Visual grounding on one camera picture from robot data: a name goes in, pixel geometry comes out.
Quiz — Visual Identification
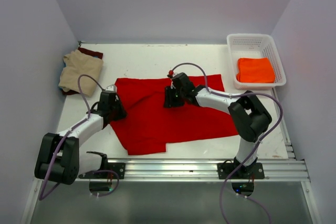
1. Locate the red t shirt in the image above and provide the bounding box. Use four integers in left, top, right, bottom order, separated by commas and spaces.
110, 78, 238, 155

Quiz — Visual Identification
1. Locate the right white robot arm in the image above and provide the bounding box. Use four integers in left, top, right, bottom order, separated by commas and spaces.
164, 70, 272, 178

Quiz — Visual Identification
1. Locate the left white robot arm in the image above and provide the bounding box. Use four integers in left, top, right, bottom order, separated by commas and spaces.
34, 90, 127, 185

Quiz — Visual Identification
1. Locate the folded beige t shirt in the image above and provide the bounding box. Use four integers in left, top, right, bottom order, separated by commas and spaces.
58, 49, 103, 93

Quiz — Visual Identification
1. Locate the folded maroon t shirt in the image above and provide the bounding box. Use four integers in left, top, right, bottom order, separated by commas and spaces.
60, 47, 103, 96

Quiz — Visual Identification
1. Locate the folded orange t shirt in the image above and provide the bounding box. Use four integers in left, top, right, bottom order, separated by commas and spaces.
236, 58, 276, 83

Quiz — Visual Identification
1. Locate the white plastic basket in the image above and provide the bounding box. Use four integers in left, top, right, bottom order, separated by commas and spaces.
227, 34, 287, 90

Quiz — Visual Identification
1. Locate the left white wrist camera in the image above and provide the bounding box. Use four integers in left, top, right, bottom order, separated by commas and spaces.
105, 84, 117, 93

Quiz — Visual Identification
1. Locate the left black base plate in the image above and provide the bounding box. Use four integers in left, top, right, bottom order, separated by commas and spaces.
79, 163, 125, 180

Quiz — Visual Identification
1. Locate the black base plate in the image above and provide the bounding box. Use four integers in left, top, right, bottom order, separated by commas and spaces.
79, 163, 125, 180
217, 159, 265, 179

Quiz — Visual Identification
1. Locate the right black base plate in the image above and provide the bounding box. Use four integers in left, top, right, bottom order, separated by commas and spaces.
217, 159, 265, 179

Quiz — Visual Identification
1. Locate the aluminium mounting rail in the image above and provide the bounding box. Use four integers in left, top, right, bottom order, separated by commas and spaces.
109, 159, 310, 182

